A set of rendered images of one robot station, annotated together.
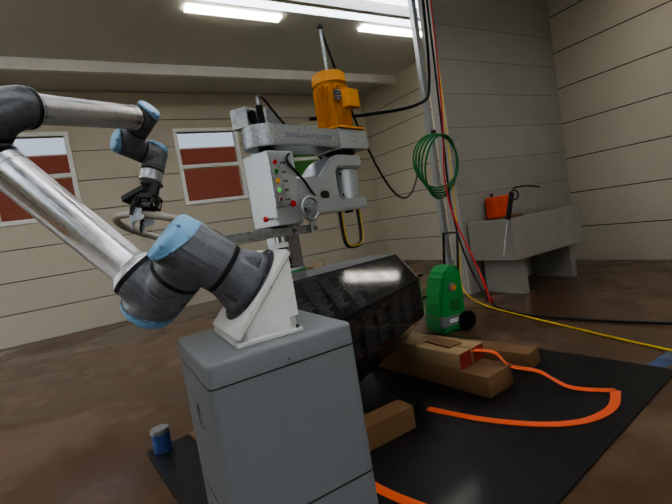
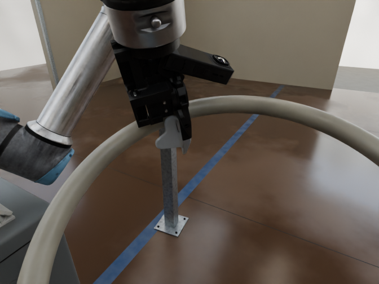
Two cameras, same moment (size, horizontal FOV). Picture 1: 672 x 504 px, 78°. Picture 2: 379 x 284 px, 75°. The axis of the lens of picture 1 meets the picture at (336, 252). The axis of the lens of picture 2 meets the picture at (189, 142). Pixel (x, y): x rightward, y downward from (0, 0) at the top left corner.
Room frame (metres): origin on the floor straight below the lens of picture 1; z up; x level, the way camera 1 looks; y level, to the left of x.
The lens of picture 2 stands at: (2.06, 0.58, 1.43)
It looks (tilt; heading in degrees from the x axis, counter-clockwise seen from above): 27 degrees down; 149
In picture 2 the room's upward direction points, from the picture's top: straight up
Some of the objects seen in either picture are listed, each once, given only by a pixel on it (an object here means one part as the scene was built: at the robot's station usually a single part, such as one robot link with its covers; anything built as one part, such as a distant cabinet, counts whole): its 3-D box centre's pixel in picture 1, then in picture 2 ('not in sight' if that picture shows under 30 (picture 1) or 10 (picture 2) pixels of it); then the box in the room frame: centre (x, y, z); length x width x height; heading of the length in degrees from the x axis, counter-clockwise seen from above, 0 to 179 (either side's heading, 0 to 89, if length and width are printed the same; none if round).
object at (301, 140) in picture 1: (307, 144); not in sight; (2.67, 0.07, 1.64); 0.96 x 0.25 x 0.17; 139
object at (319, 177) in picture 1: (321, 192); not in sight; (2.70, 0.03, 1.33); 0.74 x 0.23 x 0.49; 139
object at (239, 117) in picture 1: (244, 119); not in sight; (3.20, 0.52, 2.00); 0.20 x 0.18 x 0.15; 36
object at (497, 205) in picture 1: (501, 205); not in sight; (5.11, -2.11, 1.00); 0.50 x 0.22 x 0.33; 120
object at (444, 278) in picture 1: (443, 281); not in sight; (3.69, -0.91, 0.43); 0.35 x 0.35 x 0.87; 21
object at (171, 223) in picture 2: not in sight; (168, 163); (0.77, 1.19, 0.54); 0.20 x 0.20 x 1.09; 36
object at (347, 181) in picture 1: (344, 184); not in sight; (2.91, -0.14, 1.37); 0.19 x 0.19 x 0.20
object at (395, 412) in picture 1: (384, 423); not in sight; (2.02, -0.11, 0.07); 0.30 x 0.12 x 0.12; 121
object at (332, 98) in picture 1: (333, 103); not in sight; (2.90, -0.15, 1.92); 0.31 x 0.28 x 0.40; 49
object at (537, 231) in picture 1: (528, 248); not in sight; (4.98, -2.32, 0.43); 1.30 x 0.62 x 0.86; 120
